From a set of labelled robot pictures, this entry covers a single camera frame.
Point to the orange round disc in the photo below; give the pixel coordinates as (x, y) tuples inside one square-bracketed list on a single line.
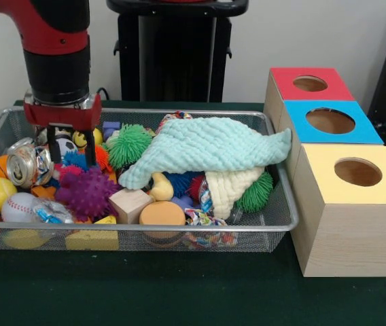
[(162, 214)]

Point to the green spiky ball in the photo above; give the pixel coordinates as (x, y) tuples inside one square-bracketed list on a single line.
[(256, 193), (129, 145)]

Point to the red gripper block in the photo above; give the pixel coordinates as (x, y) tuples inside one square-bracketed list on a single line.
[(64, 115)]

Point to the clear mesh bin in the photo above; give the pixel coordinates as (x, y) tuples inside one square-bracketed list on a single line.
[(261, 238)]

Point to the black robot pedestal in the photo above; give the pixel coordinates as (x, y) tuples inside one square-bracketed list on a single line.
[(179, 61)]

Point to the wooden three-hole sorting box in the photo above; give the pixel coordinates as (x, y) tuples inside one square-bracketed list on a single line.
[(342, 231)]

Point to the purple spiky ball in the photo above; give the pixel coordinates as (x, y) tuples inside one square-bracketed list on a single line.
[(88, 193)]

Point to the mint green cloth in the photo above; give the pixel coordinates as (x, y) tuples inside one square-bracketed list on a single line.
[(206, 149)]

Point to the crushed silver can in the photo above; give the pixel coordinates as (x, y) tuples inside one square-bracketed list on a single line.
[(28, 163)]

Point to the yellow smiley face ball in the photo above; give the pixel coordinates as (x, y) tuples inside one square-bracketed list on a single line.
[(78, 140)]

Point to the dark green table cloth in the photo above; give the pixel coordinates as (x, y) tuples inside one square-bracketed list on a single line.
[(179, 292)]

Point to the cream knitted cloth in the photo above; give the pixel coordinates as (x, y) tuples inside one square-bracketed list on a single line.
[(234, 190)]

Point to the wooden cube block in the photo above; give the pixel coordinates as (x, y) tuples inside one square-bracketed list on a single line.
[(130, 205)]

